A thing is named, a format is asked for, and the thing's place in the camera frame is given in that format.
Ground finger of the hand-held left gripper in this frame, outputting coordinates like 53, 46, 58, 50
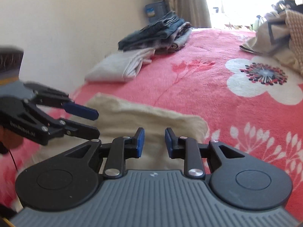
43, 117, 101, 140
25, 83, 99, 121

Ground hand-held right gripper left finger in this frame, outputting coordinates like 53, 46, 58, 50
65, 127, 145, 179

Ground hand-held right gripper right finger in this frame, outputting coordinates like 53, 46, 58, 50
165, 127, 245, 180

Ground beige pants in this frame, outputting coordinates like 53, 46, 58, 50
31, 93, 209, 171

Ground person's left hand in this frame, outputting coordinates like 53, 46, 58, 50
0, 126, 24, 155

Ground red floral blanket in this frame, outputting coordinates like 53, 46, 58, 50
0, 27, 303, 218

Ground folded white cloth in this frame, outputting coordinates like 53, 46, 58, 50
84, 47, 157, 83

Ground folded blue jeans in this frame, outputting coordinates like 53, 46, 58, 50
118, 11, 185, 51

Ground blue water jug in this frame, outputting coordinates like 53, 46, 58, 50
144, 1, 168, 24

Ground beige garment with black diamond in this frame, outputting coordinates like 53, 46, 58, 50
239, 11, 294, 57

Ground brown curtain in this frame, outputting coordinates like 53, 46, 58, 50
157, 0, 212, 29

